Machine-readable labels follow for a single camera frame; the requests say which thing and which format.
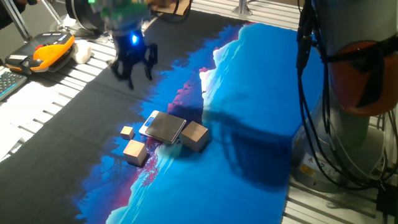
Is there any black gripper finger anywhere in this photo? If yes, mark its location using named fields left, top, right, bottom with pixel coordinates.
left=143, top=60, right=157, bottom=82
left=109, top=60, right=136, bottom=91

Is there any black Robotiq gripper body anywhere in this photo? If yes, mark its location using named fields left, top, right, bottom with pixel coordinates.
left=112, top=29, right=158, bottom=68

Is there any medium wooden block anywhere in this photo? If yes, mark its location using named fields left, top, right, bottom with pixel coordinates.
left=123, top=139, right=149, bottom=167

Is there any dark sleeved forearm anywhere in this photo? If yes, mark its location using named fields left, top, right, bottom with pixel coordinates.
left=0, top=0, right=28, bottom=30

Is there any silver digital scale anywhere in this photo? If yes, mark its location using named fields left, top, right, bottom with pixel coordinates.
left=138, top=110, right=187, bottom=146

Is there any small wooden block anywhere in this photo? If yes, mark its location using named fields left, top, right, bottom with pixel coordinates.
left=120, top=125, right=136, bottom=141

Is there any large wooden block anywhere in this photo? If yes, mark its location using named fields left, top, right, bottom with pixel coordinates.
left=180, top=120, right=210, bottom=153

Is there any white crumpled lump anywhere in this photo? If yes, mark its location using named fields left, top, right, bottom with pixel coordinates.
left=72, top=39, right=93, bottom=65

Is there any black filament spool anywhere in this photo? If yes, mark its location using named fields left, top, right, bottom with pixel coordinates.
left=65, top=0, right=106, bottom=32

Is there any orange black teach pendant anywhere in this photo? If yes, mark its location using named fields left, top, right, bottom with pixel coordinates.
left=4, top=31, right=76, bottom=75

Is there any blue black printed cloth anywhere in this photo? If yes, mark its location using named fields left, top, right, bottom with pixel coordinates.
left=0, top=9, right=324, bottom=224

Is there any black computer keyboard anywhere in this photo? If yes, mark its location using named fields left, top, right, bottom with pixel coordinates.
left=0, top=65, right=28, bottom=102

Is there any slanted aluminium pole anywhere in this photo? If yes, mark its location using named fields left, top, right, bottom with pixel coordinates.
left=1, top=0, right=34, bottom=43

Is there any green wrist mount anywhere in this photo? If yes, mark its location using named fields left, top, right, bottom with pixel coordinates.
left=98, top=0, right=150, bottom=32

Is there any aluminium post with foot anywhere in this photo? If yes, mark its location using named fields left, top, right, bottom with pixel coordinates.
left=231, top=0, right=253, bottom=17

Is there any black strap on base joint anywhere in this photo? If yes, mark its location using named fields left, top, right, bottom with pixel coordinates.
left=323, top=36, right=398, bottom=108

